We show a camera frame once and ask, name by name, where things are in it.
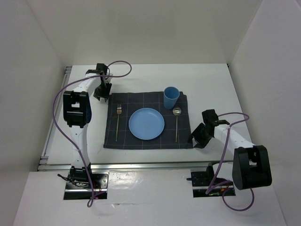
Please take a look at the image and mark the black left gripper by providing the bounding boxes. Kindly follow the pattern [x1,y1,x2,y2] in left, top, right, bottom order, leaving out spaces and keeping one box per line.
[93,81,111,101]

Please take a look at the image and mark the silver metal fork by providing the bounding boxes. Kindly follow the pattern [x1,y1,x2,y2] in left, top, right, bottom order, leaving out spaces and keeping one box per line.
[115,104,122,141]

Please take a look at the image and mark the dark grey checked cloth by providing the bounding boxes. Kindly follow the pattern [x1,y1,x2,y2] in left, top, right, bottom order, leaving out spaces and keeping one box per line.
[103,91,193,150]

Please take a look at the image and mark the silver metal spoon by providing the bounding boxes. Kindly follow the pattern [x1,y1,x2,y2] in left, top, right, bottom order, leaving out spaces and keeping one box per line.
[173,106,182,142]

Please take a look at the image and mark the blue plastic cup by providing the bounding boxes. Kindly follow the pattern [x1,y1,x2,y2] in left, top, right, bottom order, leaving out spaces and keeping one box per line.
[163,87,180,110]

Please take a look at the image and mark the blue plastic plate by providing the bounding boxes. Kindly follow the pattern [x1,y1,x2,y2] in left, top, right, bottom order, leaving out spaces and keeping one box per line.
[128,108,165,140]

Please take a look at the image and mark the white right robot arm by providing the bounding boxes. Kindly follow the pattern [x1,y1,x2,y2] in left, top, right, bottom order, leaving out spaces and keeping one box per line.
[189,109,272,194]

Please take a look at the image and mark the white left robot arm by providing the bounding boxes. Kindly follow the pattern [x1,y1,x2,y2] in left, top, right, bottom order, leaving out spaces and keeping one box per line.
[63,63,112,188]

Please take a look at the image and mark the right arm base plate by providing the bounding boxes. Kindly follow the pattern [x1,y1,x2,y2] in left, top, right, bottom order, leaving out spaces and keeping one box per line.
[186,162,236,198]

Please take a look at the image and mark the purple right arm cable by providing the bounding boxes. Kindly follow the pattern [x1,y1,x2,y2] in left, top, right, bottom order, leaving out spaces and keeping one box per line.
[206,113,255,211]

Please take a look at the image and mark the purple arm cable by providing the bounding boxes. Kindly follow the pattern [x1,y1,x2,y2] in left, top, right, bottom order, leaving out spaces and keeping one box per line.
[206,113,255,211]
[52,60,132,208]

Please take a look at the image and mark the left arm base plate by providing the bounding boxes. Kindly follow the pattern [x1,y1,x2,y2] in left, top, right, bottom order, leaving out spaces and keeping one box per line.
[63,172,109,200]

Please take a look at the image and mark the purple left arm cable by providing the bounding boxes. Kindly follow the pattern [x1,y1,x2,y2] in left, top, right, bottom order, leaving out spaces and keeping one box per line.
[52,60,132,208]

